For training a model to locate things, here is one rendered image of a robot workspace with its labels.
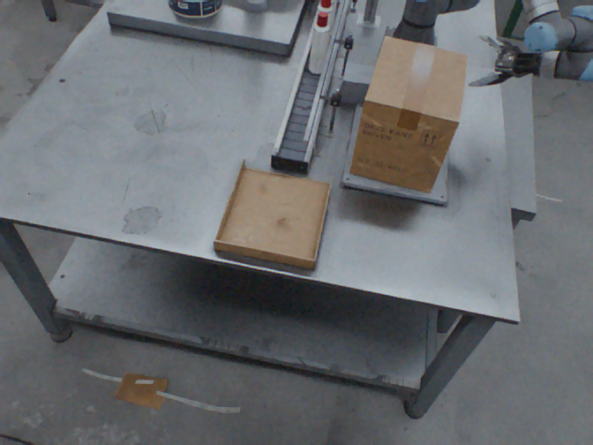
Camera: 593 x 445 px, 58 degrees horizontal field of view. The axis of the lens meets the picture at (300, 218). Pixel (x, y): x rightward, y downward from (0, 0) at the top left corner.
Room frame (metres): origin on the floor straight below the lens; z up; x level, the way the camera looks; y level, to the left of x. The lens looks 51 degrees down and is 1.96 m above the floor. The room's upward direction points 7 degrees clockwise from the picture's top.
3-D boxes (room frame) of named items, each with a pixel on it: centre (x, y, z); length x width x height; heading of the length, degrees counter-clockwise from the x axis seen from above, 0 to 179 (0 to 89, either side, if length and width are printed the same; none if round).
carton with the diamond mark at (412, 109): (1.20, -0.26, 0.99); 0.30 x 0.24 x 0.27; 170
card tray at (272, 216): (0.91, 0.07, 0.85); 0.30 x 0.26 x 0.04; 175
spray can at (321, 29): (1.50, 0.01, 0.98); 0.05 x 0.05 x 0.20
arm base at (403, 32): (1.72, -0.32, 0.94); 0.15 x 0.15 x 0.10
